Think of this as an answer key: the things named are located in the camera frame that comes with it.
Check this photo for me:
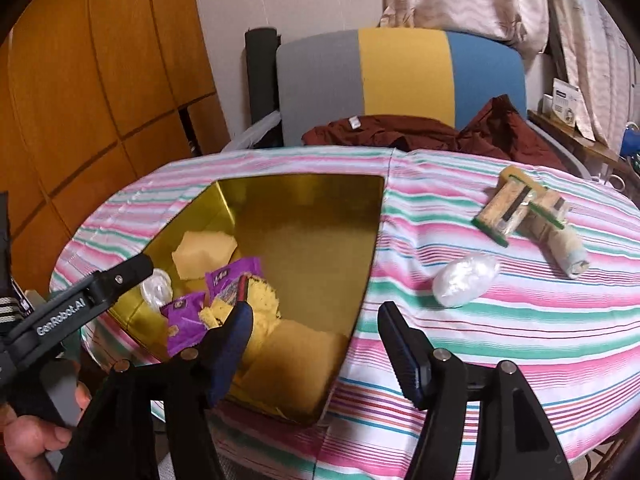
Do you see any purple snack packet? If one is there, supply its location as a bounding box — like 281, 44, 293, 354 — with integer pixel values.
160, 292, 207, 356
205, 257, 262, 306

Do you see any white plastic ball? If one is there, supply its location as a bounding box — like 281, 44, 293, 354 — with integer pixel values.
139, 269, 174, 312
432, 252, 500, 308

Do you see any yellow sponge block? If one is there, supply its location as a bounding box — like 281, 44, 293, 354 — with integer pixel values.
171, 231, 238, 281

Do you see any cream blue knitted sock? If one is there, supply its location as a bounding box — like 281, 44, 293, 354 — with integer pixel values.
546, 226, 590, 280

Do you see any left hand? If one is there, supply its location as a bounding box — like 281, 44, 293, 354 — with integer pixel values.
1, 402, 73, 480

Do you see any striped pink green tablecloth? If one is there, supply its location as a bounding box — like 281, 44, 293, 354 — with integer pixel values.
50, 146, 639, 479

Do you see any gold tin tray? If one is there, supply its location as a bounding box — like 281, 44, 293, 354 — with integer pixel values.
107, 173, 386, 428

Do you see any green edged snack packet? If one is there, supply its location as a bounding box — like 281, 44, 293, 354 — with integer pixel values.
472, 166, 540, 247

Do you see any dark red garment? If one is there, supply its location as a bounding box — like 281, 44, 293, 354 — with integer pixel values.
302, 94, 568, 171

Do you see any wooden side shelf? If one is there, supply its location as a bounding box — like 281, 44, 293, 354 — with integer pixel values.
527, 110, 639, 186

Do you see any orange wooden wardrobe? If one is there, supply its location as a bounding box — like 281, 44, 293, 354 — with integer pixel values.
1, 0, 230, 293

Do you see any grey yellow blue chair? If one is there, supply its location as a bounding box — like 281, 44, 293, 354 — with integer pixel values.
277, 28, 527, 148

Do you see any white product box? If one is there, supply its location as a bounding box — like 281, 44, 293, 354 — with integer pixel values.
551, 78, 580, 128

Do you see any blue round object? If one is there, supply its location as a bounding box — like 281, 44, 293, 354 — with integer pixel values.
620, 122, 640, 158

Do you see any pink patterned curtain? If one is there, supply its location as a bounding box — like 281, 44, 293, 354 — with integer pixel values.
381, 0, 639, 152

